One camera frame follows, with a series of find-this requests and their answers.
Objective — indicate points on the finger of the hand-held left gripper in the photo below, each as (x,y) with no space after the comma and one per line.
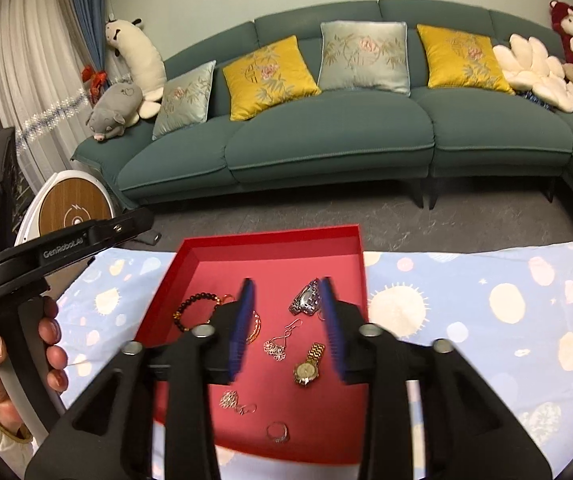
(121,227)

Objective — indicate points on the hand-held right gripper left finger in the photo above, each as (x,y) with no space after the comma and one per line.
(239,330)

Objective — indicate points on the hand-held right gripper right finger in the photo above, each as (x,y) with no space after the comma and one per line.
(334,330)

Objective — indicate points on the silver metal wristwatch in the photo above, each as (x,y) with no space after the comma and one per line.
(306,297)

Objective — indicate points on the red cardboard box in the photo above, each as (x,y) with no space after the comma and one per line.
(271,270)

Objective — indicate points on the grey device on floor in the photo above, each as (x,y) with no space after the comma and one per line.
(154,236)

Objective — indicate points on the silver filigree drop earrings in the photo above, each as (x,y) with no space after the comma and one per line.
(275,351)

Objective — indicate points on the gold metal wristwatch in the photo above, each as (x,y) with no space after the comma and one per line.
(306,371)

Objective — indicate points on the round white wood-faced device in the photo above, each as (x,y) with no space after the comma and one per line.
(71,200)

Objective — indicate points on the silver flower earring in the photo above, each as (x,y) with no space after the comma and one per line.
(229,400)

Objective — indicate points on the grey pig plush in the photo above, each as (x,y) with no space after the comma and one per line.
(116,110)

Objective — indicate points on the silver tinsel garland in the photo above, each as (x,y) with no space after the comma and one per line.
(49,117)

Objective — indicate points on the blue printed blanket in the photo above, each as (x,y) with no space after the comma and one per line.
(466,310)

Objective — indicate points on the pale blue embroidered pillow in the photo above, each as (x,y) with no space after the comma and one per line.
(186,100)
(364,57)

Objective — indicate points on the red hanging ornament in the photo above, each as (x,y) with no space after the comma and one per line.
(94,80)

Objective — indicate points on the long white cow plush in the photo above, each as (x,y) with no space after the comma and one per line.
(139,60)

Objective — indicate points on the teal fabric sofa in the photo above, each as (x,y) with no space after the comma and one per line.
(326,140)

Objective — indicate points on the white sheer curtain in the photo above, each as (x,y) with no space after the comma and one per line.
(31,50)

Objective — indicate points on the yellow embroidered pillow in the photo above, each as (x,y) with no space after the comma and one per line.
(461,57)
(266,77)

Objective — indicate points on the blue curtain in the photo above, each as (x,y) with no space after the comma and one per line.
(86,10)

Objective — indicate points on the blue patterned cloth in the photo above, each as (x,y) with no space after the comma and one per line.
(541,100)

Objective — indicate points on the white flower-shaped cushion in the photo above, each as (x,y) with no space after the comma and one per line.
(531,70)

